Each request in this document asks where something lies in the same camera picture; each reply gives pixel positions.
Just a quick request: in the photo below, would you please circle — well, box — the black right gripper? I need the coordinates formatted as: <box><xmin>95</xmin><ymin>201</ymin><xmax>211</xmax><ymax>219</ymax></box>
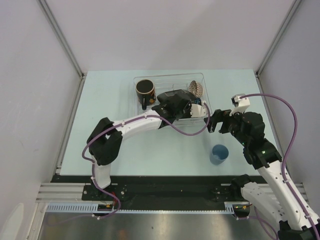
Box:
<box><xmin>203</xmin><ymin>106</ymin><xmax>249</xmax><ymax>147</ymax></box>

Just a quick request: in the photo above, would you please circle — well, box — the clear wire dish rack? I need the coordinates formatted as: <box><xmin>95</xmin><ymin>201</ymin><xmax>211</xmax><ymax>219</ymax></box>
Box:
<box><xmin>133</xmin><ymin>72</ymin><xmax>211</xmax><ymax>127</ymax></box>

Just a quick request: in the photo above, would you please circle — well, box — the blue patterned bowl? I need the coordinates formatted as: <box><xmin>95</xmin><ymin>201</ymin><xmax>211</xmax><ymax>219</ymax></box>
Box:
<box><xmin>192</xmin><ymin>97</ymin><xmax>202</xmax><ymax>105</ymax></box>

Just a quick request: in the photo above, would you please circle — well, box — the brown patterned small bowl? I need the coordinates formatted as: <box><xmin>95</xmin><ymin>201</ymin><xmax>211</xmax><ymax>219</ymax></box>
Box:
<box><xmin>187</xmin><ymin>80</ymin><xmax>204</xmax><ymax>98</ymax></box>

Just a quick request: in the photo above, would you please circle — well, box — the light blue cup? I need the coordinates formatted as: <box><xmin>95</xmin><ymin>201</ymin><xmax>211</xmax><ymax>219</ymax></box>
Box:
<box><xmin>209</xmin><ymin>144</ymin><xmax>229</xmax><ymax>165</ymax></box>

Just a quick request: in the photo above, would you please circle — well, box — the red black mug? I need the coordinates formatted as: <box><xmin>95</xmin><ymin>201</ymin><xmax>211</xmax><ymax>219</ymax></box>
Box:
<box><xmin>135</xmin><ymin>79</ymin><xmax>156</xmax><ymax>111</ymax></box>

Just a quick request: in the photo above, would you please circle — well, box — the black floral square plate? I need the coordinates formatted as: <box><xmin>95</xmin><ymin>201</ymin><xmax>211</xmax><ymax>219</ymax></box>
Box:
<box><xmin>157</xmin><ymin>89</ymin><xmax>196</xmax><ymax>103</ymax></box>

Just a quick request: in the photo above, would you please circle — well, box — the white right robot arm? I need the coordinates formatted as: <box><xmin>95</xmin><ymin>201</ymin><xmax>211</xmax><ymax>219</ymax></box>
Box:
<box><xmin>204</xmin><ymin>109</ymin><xmax>320</xmax><ymax>240</ymax></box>

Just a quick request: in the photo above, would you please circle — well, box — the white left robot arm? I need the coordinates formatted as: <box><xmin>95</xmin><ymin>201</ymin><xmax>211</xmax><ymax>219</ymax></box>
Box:
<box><xmin>84</xmin><ymin>101</ymin><xmax>192</xmax><ymax>200</ymax></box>

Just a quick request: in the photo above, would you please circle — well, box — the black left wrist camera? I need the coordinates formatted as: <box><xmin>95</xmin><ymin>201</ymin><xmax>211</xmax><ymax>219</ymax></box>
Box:
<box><xmin>157</xmin><ymin>89</ymin><xmax>194</xmax><ymax>116</ymax></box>

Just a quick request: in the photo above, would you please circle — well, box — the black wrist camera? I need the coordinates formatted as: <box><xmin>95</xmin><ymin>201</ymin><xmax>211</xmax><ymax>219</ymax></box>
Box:
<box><xmin>240</xmin><ymin>112</ymin><xmax>265</xmax><ymax>139</ymax></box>
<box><xmin>157</xmin><ymin>89</ymin><xmax>194</xmax><ymax>116</ymax></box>

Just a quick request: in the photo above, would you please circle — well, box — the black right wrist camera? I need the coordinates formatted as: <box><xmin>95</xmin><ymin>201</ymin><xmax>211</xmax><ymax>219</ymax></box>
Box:
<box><xmin>240</xmin><ymin>112</ymin><xmax>265</xmax><ymax>139</ymax></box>

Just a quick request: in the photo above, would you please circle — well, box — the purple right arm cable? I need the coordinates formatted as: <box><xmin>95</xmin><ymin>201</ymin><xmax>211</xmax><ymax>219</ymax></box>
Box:
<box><xmin>239</xmin><ymin>93</ymin><xmax>320</xmax><ymax>240</ymax></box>

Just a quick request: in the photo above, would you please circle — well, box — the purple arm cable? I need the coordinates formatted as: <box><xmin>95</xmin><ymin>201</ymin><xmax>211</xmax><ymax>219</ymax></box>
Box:
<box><xmin>239</xmin><ymin>93</ymin><xmax>320</xmax><ymax>240</ymax></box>
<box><xmin>81</xmin><ymin>101</ymin><xmax>211</xmax><ymax>221</ymax></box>

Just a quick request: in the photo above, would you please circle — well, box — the white slotted cable duct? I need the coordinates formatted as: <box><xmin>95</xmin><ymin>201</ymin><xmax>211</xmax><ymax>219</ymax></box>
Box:
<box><xmin>46</xmin><ymin>202</ymin><xmax>235</xmax><ymax>215</ymax></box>

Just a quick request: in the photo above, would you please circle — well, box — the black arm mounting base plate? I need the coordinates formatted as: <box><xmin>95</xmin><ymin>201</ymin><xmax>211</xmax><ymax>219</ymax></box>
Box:
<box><xmin>81</xmin><ymin>183</ymin><xmax>246</xmax><ymax>202</ymax></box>

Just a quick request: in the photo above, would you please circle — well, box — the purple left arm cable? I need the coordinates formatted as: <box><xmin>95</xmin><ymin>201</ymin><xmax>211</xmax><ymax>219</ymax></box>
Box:
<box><xmin>81</xmin><ymin>101</ymin><xmax>211</xmax><ymax>221</ymax></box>

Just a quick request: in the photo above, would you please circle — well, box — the aluminium frame rail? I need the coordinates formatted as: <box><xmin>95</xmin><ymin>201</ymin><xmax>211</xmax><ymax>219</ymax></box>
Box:
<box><xmin>35</xmin><ymin>183</ymin><xmax>309</xmax><ymax>203</ymax></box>

